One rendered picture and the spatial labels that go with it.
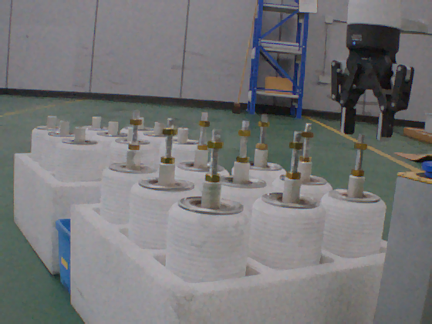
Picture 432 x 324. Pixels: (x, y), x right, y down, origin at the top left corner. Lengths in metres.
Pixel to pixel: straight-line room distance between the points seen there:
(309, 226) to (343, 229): 0.09
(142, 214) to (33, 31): 6.88
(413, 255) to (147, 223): 0.33
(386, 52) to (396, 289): 0.31
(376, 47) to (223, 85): 6.41
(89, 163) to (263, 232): 0.50
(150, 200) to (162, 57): 6.46
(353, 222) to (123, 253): 0.31
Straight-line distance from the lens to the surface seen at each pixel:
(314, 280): 0.67
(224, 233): 0.61
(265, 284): 0.62
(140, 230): 0.72
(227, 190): 0.76
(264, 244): 0.68
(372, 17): 0.74
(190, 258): 0.62
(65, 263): 1.01
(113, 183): 0.82
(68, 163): 1.09
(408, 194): 0.62
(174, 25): 7.16
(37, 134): 1.32
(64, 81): 7.38
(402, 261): 0.64
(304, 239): 0.68
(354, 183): 0.78
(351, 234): 0.75
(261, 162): 0.95
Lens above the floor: 0.40
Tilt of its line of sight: 9 degrees down
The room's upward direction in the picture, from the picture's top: 5 degrees clockwise
